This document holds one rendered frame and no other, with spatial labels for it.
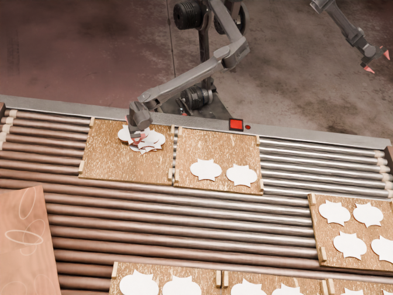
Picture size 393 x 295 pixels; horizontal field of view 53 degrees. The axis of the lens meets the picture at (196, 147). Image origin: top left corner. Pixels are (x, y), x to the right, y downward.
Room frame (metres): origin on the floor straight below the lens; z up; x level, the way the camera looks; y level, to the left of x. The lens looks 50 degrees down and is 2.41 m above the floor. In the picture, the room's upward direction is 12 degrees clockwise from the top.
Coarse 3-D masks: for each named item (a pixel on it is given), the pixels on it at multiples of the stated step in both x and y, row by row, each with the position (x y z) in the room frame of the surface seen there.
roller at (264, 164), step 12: (36, 144) 1.09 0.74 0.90; (48, 144) 1.10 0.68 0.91; (60, 144) 1.11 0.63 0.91; (72, 144) 1.12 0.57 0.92; (84, 144) 1.13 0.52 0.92; (264, 168) 1.23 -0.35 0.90; (276, 168) 1.24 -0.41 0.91; (288, 168) 1.25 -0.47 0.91; (300, 168) 1.26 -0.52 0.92; (312, 168) 1.28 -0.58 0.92; (324, 168) 1.30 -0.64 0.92; (384, 180) 1.31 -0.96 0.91
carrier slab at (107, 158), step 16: (96, 128) 1.23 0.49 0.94; (112, 128) 1.25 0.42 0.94; (160, 128) 1.31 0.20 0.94; (96, 144) 1.13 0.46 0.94; (112, 144) 1.15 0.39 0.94; (128, 144) 1.17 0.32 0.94; (96, 160) 1.04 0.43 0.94; (112, 160) 1.06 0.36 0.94; (128, 160) 1.08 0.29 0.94; (144, 160) 1.10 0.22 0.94; (160, 160) 1.12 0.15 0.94; (80, 176) 0.94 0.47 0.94; (96, 176) 0.96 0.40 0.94; (112, 176) 0.98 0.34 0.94; (128, 176) 0.99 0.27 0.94; (144, 176) 1.01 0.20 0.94; (160, 176) 1.03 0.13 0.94
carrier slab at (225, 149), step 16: (192, 144) 1.26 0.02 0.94; (208, 144) 1.28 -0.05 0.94; (224, 144) 1.30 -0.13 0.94; (240, 144) 1.32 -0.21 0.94; (176, 160) 1.14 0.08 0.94; (192, 160) 1.16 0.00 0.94; (224, 160) 1.20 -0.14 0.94; (240, 160) 1.22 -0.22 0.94; (256, 160) 1.24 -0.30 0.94; (192, 176) 1.07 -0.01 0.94; (224, 176) 1.10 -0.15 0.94; (224, 192) 1.03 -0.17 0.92; (240, 192) 1.04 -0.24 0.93; (256, 192) 1.05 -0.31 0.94
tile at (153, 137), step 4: (148, 128) 1.27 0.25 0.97; (152, 132) 1.25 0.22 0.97; (156, 132) 1.25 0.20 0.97; (148, 136) 1.22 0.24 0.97; (152, 136) 1.22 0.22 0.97; (156, 136) 1.23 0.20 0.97; (144, 140) 1.19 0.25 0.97; (148, 140) 1.19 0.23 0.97; (152, 140) 1.20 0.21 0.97; (156, 140) 1.20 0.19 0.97; (132, 144) 1.15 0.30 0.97; (140, 144) 1.16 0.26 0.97; (144, 144) 1.17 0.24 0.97; (148, 144) 1.17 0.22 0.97; (152, 144) 1.18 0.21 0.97; (140, 148) 1.14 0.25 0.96
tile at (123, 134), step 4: (124, 128) 1.23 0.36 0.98; (120, 132) 1.20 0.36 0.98; (124, 132) 1.20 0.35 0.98; (128, 132) 1.21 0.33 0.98; (136, 132) 1.22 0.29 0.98; (140, 132) 1.22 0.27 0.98; (144, 132) 1.23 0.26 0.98; (148, 132) 1.23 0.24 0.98; (120, 136) 1.17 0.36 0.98; (124, 136) 1.18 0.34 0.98; (128, 136) 1.18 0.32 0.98; (124, 140) 1.16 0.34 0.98; (128, 140) 1.16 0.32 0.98; (132, 140) 1.16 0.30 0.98; (136, 140) 1.17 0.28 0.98
